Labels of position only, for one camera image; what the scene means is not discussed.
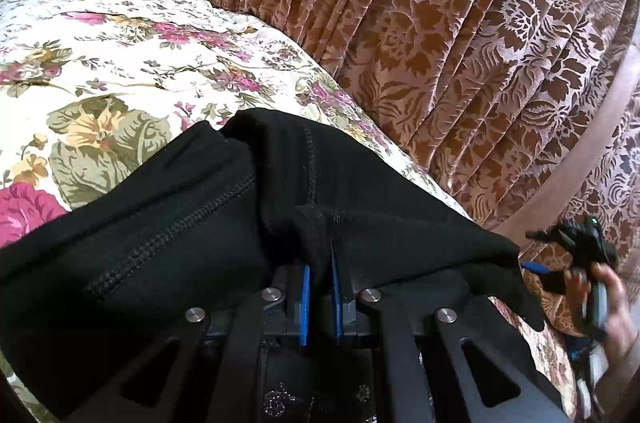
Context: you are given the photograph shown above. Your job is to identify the person's right hand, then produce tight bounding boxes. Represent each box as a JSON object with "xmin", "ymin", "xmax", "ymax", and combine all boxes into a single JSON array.
[{"xmin": 564, "ymin": 263, "xmax": 637, "ymax": 346}]

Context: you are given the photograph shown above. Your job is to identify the dark glittery cloth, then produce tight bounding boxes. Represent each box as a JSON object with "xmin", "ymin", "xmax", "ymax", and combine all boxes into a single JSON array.
[{"xmin": 257, "ymin": 348, "xmax": 376, "ymax": 423}]

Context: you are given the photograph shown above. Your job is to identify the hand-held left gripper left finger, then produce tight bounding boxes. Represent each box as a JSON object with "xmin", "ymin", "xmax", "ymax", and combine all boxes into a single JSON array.
[{"xmin": 65, "ymin": 264, "xmax": 312, "ymax": 423}]

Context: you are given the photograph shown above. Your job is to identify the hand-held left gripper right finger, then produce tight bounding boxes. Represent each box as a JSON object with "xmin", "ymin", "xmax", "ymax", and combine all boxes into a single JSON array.
[{"xmin": 330, "ymin": 239, "xmax": 576, "ymax": 423}]

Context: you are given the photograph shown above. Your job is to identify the floral bedspread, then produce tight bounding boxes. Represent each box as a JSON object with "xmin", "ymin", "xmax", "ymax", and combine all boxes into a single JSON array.
[{"xmin": 0, "ymin": 0, "xmax": 576, "ymax": 423}]

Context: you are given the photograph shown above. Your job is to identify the brown floral curtain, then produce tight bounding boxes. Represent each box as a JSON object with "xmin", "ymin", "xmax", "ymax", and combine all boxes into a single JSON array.
[{"xmin": 194, "ymin": 0, "xmax": 640, "ymax": 231}]

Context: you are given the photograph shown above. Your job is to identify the black pants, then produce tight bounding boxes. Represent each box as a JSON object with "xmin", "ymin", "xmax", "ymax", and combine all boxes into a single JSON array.
[{"xmin": 0, "ymin": 107, "xmax": 546, "ymax": 423}]

